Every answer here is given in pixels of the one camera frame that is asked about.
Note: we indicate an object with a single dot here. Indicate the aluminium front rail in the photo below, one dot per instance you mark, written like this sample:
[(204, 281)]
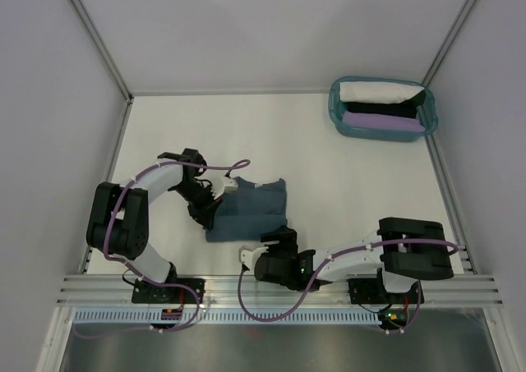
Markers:
[(462, 291)]

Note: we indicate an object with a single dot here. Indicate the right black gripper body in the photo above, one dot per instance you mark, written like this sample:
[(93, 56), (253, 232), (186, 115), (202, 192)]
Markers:
[(287, 247)]

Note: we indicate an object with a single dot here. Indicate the right aluminium frame post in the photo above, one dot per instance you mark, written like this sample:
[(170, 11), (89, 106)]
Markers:
[(456, 28)]

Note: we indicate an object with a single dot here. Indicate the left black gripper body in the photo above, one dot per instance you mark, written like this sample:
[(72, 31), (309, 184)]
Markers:
[(200, 201)]

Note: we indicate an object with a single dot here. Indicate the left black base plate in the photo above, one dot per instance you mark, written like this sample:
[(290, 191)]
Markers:
[(191, 294)]

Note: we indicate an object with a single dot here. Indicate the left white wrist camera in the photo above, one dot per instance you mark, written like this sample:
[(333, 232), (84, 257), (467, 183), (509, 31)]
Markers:
[(223, 185)]

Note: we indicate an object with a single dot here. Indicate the aluminium frame post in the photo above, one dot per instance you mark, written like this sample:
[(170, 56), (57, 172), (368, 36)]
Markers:
[(83, 15), (456, 28)]

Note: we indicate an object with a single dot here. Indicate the blue-grey t shirt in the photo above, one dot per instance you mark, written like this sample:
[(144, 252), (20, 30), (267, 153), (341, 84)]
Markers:
[(252, 210)]

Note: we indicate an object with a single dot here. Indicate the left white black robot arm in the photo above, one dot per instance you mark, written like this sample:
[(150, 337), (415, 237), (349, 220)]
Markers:
[(119, 224)]

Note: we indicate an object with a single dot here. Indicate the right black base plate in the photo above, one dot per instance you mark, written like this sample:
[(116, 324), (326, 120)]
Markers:
[(370, 291)]

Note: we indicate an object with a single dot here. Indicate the black rolled t shirt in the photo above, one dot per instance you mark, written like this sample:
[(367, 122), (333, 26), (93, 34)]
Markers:
[(404, 109)]

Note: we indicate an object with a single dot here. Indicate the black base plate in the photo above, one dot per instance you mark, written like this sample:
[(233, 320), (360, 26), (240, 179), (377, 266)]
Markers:
[(370, 291), (191, 294)]

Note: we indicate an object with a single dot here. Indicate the teal plastic basket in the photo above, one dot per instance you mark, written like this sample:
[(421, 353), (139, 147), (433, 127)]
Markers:
[(426, 114)]

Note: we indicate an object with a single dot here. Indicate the white rolled t shirt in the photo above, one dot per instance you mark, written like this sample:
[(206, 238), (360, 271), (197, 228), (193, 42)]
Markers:
[(378, 92)]

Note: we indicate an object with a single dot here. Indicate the purple rolled t shirt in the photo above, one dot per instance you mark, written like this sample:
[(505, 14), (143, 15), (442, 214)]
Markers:
[(382, 122)]

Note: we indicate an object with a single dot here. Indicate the left aluminium frame post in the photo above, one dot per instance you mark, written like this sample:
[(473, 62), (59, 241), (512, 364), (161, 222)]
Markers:
[(83, 15)]

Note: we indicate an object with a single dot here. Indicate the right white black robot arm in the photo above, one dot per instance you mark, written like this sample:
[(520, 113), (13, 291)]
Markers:
[(400, 253)]

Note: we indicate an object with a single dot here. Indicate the light blue cable duct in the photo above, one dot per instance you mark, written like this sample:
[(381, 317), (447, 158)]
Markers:
[(100, 315)]

